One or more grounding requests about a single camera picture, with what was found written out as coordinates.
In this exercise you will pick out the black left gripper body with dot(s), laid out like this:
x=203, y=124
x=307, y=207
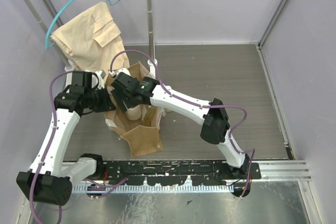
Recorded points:
x=105, y=100

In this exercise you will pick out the beige cloth garment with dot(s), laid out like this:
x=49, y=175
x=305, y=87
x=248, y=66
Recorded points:
x=91, y=39

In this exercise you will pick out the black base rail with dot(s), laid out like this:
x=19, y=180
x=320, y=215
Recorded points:
x=168, y=173

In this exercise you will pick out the teal clothes hanger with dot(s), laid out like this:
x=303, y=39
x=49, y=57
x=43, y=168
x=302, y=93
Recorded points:
x=65, y=9

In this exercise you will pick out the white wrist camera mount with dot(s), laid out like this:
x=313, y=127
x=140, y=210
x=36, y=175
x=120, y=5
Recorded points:
x=115, y=73

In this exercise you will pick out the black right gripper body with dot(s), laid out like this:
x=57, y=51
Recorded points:
x=128, y=102

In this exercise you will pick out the beige bottle wide cap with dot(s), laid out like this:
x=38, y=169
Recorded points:
x=134, y=113

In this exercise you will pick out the amber bottle white cap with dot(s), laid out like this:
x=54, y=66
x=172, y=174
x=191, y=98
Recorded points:
x=149, y=114

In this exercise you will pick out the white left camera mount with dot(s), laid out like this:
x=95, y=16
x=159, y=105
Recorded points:
x=98, y=79

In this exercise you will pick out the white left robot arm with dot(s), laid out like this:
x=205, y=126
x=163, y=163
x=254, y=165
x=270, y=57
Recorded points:
x=46, y=180

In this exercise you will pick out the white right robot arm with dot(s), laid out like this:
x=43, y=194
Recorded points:
x=212, y=117

